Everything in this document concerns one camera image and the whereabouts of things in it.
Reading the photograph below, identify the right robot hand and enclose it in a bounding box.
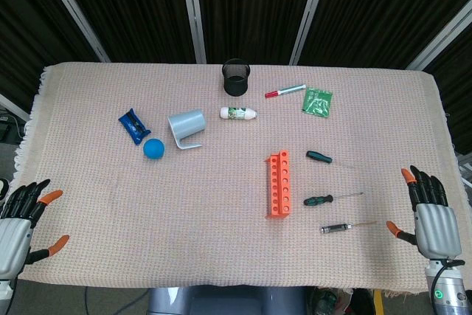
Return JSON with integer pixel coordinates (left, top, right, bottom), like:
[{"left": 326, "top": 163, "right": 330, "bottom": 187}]
[{"left": 386, "top": 165, "right": 466, "bottom": 261}]

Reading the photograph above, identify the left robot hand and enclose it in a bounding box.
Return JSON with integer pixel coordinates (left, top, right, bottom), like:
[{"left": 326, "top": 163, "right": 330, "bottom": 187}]
[{"left": 0, "top": 179, "right": 70, "bottom": 280}]

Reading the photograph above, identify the teal black handle screwdriver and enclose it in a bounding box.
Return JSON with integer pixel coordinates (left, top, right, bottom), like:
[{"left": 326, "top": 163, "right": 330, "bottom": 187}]
[{"left": 305, "top": 150, "right": 357, "bottom": 168}]

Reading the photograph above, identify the orange test tube rack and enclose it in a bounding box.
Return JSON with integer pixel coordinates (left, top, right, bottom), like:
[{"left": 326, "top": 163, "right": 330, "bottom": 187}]
[{"left": 263, "top": 149, "right": 295, "bottom": 220}]

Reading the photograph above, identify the blue snack wrapper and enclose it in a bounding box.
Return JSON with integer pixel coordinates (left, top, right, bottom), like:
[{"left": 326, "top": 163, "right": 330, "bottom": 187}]
[{"left": 117, "top": 108, "right": 152, "bottom": 145}]

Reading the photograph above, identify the blue ball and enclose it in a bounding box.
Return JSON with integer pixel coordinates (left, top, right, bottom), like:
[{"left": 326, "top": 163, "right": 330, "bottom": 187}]
[{"left": 142, "top": 138, "right": 166, "bottom": 161}]

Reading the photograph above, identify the green sachet packet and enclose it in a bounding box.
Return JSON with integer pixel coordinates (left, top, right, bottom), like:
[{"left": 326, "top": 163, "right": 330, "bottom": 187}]
[{"left": 302, "top": 86, "right": 334, "bottom": 119}]

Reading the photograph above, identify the red-capped white marker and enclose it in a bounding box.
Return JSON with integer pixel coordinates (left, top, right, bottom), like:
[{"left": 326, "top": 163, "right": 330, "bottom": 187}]
[{"left": 264, "top": 83, "right": 307, "bottom": 100}]

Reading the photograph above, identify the beige woven tablecloth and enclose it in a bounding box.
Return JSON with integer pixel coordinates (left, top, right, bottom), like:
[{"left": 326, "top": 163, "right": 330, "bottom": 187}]
[{"left": 13, "top": 62, "right": 458, "bottom": 297}]

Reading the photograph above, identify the dark pleated curtain panel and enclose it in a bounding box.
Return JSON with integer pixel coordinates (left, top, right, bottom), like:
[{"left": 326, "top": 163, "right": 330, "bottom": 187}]
[
  {"left": 298, "top": 0, "right": 472, "bottom": 69},
  {"left": 195, "top": 0, "right": 314, "bottom": 65},
  {"left": 51, "top": 0, "right": 196, "bottom": 64},
  {"left": 0, "top": 0, "right": 106, "bottom": 109}
]

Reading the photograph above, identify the grey robot torso base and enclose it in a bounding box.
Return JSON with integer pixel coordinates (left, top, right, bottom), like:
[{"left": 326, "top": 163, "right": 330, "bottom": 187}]
[{"left": 147, "top": 286, "right": 307, "bottom": 315}]

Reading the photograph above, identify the white bottle green label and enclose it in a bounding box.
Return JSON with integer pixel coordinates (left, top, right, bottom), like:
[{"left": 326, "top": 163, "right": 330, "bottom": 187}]
[{"left": 219, "top": 106, "right": 258, "bottom": 122}]

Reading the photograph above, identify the black mesh pen cup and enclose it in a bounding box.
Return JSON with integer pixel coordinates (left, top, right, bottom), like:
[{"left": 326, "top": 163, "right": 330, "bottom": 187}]
[{"left": 221, "top": 58, "right": 251, "bottom": 97}]

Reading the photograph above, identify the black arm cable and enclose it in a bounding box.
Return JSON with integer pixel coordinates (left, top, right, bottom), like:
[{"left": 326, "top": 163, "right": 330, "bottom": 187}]
[{"left": 429, "top": 259, "right": 466, "bottom": 296}]

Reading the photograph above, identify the metal handle precision screwdriver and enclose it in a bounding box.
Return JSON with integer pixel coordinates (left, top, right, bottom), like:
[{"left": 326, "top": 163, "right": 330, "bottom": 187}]
[{"left": 319, "top": 221, "right": 378, "bottom": 235}]

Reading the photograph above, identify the green black handle screwdriver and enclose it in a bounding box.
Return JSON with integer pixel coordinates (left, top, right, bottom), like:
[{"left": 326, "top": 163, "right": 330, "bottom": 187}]
[{"left": 303, "top": 192, "right": 365, "bottom": 207}]

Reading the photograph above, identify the silver aluminium partition post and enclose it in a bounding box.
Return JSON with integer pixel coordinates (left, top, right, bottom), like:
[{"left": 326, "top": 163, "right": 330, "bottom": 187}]
[
  {"left": 36, "top": 0, "right": 111, "bottom": 63},
  {"left": 289, "top": 0, "right": 333, "bottom": 66},
  {"left": 179, "top": 0, "right": 207, "bottom": 64},
  {"left": 405, "top": 0, "right": 472, "bottom": 72}
]

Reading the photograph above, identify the pale blue handled cup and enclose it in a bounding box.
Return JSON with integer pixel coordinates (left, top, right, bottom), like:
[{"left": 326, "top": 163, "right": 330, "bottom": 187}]
[{"left": 167, "top": 108, "right": 206, "bottom": 150}]

